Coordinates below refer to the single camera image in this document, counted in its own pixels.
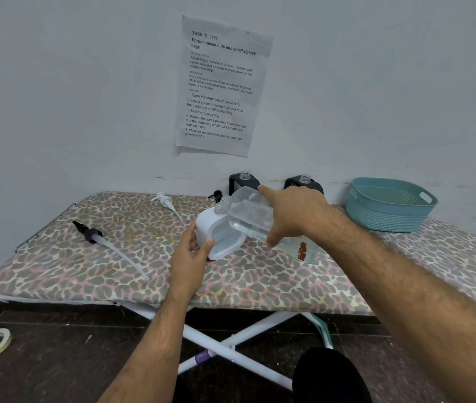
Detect person's right hand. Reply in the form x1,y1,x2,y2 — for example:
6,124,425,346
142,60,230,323
258,185,342,247

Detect teal plastic basket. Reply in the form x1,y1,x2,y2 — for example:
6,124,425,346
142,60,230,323
345,177,438,234

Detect clear plastic bottle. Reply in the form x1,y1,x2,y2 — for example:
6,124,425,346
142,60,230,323
214,186,294,245

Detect black pump head with tube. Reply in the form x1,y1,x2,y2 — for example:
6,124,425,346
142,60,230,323
72,220,151,282

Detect white ironing board legs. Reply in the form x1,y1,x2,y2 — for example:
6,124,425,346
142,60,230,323
121,300,336,392

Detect person's right forearm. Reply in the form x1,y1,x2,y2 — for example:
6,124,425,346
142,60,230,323
320,205,476,403

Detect person's left forearm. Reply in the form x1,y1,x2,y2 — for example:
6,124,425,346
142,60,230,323
98,285,205,403

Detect black holder with clear bottle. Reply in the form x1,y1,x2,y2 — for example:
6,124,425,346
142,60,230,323
284,174,324,196
228,170,261,196

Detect person's left hand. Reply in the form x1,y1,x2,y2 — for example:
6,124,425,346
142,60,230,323
167,222,216,300

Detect white pump head with tube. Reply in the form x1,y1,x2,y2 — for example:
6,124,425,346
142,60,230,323
151,191,185,223

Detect white soap dispenser holder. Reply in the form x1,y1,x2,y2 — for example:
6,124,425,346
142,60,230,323
195,204,247,262

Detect leopard print ironing board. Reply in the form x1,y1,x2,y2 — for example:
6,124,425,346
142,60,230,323
0,191,476,320

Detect printed paper sheet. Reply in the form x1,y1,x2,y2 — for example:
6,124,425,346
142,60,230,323
174,14,275,158

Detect clear plastic bag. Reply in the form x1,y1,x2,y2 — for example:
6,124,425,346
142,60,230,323
279,236,319,266

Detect person's leg in black trousers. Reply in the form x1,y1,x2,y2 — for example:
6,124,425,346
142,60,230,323
292,347,374,403

